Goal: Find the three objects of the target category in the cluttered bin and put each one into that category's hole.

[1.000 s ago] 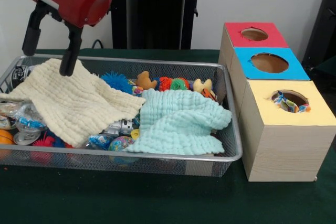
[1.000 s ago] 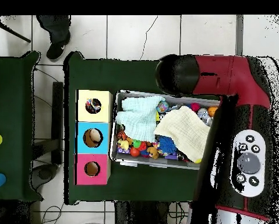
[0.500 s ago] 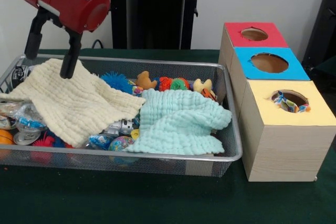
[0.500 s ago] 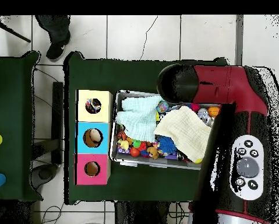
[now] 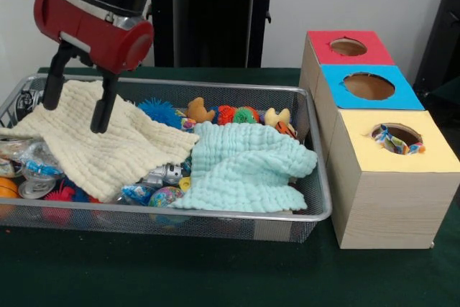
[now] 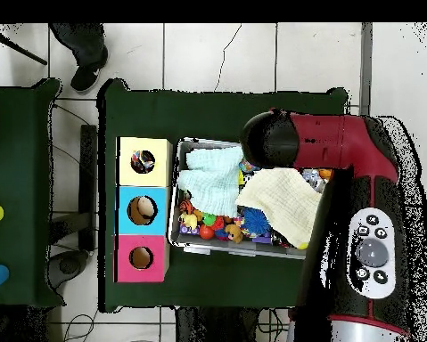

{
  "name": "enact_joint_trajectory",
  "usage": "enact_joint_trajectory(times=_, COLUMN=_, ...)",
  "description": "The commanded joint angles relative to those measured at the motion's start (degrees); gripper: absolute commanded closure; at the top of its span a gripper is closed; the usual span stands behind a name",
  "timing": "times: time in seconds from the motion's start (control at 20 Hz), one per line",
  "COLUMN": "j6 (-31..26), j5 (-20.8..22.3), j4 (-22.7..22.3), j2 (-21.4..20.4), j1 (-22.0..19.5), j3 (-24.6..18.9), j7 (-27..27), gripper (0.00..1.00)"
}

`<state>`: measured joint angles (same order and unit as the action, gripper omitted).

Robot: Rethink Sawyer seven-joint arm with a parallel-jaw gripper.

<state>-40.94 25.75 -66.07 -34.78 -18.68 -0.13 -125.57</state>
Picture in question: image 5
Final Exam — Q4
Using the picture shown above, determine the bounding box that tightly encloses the large blue spiky ball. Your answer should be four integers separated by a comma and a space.
137, 97, 183, 130

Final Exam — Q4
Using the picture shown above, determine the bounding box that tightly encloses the silver can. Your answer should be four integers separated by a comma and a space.
17, 179, 58, 199

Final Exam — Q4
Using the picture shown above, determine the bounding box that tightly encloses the wooden box with three holes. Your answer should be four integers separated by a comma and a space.
300, 29, 460, 249

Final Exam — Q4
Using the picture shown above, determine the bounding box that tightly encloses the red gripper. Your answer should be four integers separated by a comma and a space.
33, 0, 155, 134

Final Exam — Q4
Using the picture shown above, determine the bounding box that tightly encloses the brown teddy plush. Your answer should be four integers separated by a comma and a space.
185, 97, 216, 124

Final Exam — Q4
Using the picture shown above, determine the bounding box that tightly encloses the orange ball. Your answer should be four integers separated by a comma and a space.
0, 177, 19, 199

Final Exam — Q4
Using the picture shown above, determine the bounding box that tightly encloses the silver toy robot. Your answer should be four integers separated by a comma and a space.
142, 163, 183, 188

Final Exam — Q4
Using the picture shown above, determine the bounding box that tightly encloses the dark green side table cloth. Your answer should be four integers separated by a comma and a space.
413, 75, 460, 121

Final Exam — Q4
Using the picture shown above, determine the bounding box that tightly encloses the small blue spiky ball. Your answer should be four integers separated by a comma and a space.
70, 186, 93, 203

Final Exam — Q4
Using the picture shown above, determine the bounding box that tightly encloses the colourful knotted cloth toy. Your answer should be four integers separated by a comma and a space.
372, 124, 427, 156

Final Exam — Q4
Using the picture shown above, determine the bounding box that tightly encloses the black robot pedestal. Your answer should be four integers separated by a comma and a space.
145, 0, 290, 68

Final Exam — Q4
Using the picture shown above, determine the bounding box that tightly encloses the yellow duck plush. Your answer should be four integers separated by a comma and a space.
264, 107, 291, 129

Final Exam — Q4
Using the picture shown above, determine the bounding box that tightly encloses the tiger plush toy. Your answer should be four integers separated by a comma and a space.
275, 122, 298, 139

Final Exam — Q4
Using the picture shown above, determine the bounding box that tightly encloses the globe print ball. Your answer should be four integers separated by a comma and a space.
147, 186, 185, 209

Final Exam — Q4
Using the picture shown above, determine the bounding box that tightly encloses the pink spiky ball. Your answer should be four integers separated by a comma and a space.
43, 181, 76, 203

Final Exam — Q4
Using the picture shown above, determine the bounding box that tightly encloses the cream yellow cloth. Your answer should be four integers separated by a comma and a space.
0, 79, 201, 203

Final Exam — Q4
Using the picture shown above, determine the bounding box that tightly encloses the light blue cloth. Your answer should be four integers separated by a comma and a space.
167, 122, 319, 214

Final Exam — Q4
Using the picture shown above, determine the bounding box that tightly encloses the colourful spiky caterpillar toy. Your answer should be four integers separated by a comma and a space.
210, 105, 259, 124

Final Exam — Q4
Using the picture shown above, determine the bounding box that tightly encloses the shallow silver mesh bin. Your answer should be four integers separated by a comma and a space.
0, 73, 331, 244

